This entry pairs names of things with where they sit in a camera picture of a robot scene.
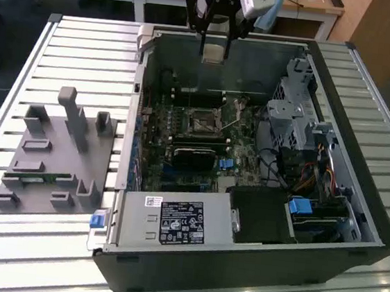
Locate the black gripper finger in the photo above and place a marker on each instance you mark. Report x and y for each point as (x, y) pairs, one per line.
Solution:
(202, 45)
(228, 45)

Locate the silver CPU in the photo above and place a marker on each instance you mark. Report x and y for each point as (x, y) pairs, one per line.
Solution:
(213, 54)

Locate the CPU socket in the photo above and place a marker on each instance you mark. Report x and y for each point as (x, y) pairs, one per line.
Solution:
(204, 121)

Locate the pale blue teach pendant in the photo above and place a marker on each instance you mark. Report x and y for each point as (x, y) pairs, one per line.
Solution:
(267, 17)

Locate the grey metal disk bay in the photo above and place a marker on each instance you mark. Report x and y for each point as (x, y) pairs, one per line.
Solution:
(287, 128)

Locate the green motherboard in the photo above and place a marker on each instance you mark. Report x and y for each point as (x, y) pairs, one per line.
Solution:
(246, 151)

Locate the black graphics card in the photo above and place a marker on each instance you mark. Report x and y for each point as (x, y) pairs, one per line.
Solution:
(193, 160)

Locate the blue motherboard connector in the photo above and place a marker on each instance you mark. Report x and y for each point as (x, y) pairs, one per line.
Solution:
(225, 164)

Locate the small silver heat sink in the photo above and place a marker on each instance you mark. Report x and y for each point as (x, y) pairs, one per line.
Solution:
(226, 184)

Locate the wooden cabinet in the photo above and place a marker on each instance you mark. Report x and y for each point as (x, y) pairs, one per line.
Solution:
(384, 33)

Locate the black plastic shroud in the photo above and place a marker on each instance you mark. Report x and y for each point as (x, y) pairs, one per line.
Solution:
(261, 215)

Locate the blue disk carrier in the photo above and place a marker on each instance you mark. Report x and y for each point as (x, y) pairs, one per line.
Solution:
(300, 206)

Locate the grey parts rack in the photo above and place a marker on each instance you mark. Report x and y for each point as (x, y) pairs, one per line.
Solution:
(58, 152)

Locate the silver power supply unit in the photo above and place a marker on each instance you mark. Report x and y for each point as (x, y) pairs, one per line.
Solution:
(135, 216)

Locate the green RAM stick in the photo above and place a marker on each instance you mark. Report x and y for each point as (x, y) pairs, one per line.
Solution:
(50, 177)

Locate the blue case latch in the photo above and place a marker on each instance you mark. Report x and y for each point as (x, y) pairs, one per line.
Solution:
(96, 221)

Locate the black open PC case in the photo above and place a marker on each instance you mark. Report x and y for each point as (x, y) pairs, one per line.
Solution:
(202, 276)

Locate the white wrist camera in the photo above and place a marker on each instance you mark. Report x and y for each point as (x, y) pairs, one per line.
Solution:
(253, 2)

